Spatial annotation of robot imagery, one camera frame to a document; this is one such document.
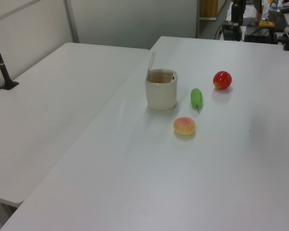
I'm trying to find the white ceramic cup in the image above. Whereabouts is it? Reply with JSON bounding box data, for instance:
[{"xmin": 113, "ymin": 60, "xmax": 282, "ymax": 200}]
[{"xmin": 144, "ymin": 68, "xmax": 179, "ymax": 111}]

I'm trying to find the orange yellow toy peach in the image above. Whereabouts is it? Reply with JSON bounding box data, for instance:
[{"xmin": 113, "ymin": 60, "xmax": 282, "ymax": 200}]
[{"xmin": 173, "ymin": 116, "xmax": 196, "ymax": 136}]

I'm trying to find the green toy cucumber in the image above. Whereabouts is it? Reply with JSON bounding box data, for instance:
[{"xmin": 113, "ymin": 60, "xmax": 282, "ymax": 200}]
[{"xmin": 190, "ymin": 88, "xmax": 204, "ymax": 114}]

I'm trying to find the red toy apple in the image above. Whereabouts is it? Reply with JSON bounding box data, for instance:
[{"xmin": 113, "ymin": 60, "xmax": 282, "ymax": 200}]
[{"xmin": 212, "ymin": 70, "xmax": 233, "ymax": 90}]

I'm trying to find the white side table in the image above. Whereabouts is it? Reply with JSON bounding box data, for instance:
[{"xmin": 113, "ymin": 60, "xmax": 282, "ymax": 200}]
[{"xmin": 0, "ymin": 42, "xmax": 150, "ymax": 231}]

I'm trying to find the black equipment box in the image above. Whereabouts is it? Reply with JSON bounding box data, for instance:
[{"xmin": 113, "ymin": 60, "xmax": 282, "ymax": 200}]
[{"xmin": 221, "ymin": 20, "xmax": 243, "ymax": 41}]

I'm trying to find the yellow wooden panel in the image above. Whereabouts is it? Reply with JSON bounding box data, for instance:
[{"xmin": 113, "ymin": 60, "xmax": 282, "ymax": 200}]
[{"xmin": 199, "ymin": 0, "xmax": 219, "ymax": 20}]

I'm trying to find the black equipment stand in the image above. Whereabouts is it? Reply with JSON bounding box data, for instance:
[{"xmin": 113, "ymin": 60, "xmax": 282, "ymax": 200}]
[{"xmin": 231, "ymin": 0, "xmax": 247, "ymax": 27}]

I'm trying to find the large black equipment case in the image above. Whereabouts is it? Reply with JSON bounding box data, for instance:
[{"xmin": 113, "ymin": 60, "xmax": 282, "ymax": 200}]
[{"xmin": 244, "ymin": 25, "xmax": 278, "ymax": 44}]

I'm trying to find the black pole with base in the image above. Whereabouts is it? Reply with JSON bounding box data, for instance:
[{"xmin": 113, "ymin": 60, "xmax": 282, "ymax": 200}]
[{"xmin": 0, "ymin": 24, "xmax": 20, "ymax": 90}]

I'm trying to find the yellow handheld device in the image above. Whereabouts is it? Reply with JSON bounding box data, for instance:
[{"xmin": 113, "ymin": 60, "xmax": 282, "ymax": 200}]
[{"xmin": 258, "ymin": 20, "xmax": 275, "ymax": 30}]

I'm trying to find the black keyboard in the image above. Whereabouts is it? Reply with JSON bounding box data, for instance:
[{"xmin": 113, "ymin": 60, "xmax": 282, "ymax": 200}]
[{"xmin": 267, "ymin": 9, "xmax": 289, "ymax": 32}]

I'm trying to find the grey partition frame post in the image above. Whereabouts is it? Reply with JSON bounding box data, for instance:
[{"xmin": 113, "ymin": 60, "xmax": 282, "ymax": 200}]
[{"xmin": 63, "ymin": 0, "xmax": 80, "ymax": 44}]

